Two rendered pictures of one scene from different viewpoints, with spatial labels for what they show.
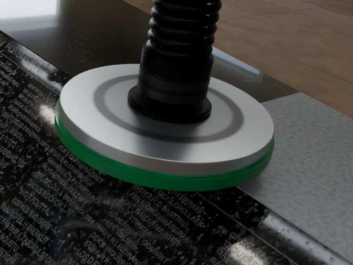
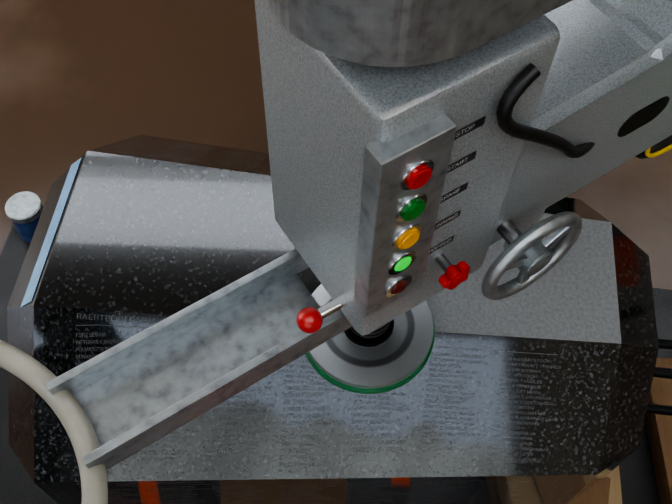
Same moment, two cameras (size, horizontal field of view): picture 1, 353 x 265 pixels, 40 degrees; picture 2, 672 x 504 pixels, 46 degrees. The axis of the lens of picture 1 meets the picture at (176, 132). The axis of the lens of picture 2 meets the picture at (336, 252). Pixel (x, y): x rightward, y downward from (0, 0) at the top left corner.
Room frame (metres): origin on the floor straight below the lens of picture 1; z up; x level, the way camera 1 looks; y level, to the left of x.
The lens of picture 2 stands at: (0.02, 0.41, 2.04)
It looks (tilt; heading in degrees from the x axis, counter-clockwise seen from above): 59 degrees down; 322
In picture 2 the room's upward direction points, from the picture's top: 2 degrees clockwise
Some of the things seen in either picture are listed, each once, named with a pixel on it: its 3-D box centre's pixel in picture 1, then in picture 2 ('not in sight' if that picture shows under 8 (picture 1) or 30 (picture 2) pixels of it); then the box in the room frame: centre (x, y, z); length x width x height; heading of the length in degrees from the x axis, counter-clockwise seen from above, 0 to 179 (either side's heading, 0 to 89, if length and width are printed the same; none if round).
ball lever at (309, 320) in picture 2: not in sight; (325, 311); (0.37, 0.14, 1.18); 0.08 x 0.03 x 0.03; 86
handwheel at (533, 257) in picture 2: not in sight; (513, 236); (0.31, -0.10, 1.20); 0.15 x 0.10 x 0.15; 86
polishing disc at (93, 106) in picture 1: (168, 109); (367, 325); (0.44, 0.01, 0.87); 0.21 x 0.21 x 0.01
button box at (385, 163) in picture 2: not in sight; (397, 226); (0.33, 0.09, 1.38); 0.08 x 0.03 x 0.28; 86
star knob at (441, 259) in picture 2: not in sight; (446, 267); (0.31, 0.02, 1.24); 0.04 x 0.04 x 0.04; 86
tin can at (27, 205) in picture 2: not in sight; (29, 217); (1.58, 0.33, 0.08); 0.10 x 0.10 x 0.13
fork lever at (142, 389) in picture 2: not in sight; (308, 296); (0.44, 0.12, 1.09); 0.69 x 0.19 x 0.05; 86
